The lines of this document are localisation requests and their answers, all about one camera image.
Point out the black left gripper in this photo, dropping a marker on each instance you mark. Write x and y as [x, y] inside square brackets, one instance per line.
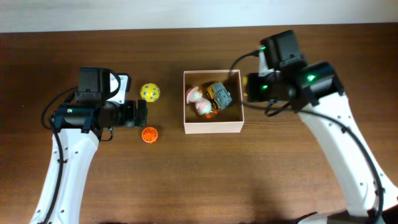
[131, 117]

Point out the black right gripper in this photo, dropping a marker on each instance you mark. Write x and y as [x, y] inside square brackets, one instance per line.
[254, 89]

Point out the yellow ball blue letters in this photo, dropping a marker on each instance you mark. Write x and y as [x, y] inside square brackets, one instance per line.
[150, 92]

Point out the grey yellow toy truck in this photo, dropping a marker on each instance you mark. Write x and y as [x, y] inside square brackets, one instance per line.
[218, 95]

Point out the white duck pink hat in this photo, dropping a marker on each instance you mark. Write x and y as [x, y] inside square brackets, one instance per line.
[203, 106]

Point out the colourful puzzle cube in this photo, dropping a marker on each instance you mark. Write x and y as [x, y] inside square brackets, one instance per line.
[245, 86]

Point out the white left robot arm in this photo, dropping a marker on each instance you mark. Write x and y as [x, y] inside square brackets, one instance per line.
[76, 134]

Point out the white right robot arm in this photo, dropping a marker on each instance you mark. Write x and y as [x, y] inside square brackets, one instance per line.
[316, 94]

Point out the orange round spinner toy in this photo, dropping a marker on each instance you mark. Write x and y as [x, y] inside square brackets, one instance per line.
[149, 135]

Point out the pink open box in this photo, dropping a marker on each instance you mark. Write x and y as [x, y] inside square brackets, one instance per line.
[228, 120]

